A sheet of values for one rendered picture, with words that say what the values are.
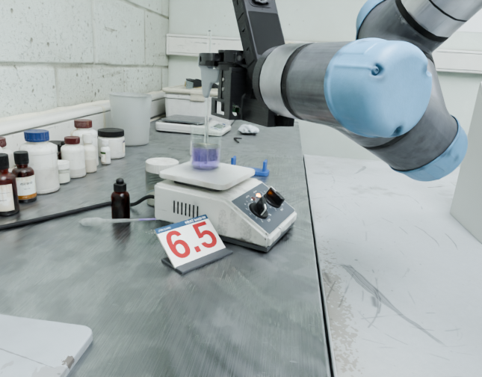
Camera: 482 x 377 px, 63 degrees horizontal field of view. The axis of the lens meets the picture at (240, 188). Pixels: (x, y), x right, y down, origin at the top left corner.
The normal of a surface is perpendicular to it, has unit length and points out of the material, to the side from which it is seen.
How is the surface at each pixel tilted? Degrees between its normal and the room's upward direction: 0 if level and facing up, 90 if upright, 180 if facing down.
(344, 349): 0
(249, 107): 90
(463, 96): 90
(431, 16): 121
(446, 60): 90
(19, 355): 0
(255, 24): 61
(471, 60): 90
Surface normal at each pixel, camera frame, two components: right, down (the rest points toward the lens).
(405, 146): 0.12, 0.77
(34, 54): 0.99, 0.09
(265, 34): 0.44, -0.20
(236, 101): 0.49, 0.28
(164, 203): -0.43, 0.25
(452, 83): -0.12, 0.29
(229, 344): 0.06, -0.95
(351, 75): -0.81, -0.13
